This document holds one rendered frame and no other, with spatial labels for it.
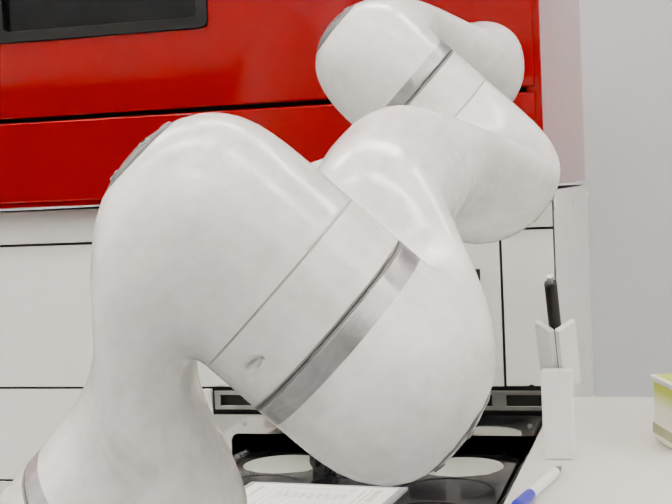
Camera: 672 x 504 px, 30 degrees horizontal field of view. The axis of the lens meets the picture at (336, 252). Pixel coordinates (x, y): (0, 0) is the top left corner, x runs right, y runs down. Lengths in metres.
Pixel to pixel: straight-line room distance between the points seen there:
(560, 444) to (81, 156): 0.76
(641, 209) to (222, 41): 1.63
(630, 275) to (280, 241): 2.45
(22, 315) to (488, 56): 0.89
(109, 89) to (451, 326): 1.06
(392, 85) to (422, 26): 0.06
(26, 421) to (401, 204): 1.11
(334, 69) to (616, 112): 2.07
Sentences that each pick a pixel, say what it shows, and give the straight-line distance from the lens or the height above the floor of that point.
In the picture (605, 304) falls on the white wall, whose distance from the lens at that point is 3.05.
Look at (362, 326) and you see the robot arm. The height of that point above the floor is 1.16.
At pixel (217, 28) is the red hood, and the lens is 1.61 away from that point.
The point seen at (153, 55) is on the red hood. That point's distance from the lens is 1.64.
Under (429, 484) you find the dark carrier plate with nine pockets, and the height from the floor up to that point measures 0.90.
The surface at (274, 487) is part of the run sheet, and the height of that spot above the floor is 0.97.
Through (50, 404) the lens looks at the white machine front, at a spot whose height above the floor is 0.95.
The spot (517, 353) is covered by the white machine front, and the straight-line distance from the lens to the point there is 1.58.
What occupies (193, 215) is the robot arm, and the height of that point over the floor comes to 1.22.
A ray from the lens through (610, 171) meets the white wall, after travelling 3.04.
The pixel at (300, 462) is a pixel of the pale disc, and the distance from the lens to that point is 1.55.
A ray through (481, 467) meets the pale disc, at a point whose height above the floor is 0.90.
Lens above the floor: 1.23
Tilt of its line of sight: 3 degrees down
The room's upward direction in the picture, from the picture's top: 3 degrees counter-clockwise
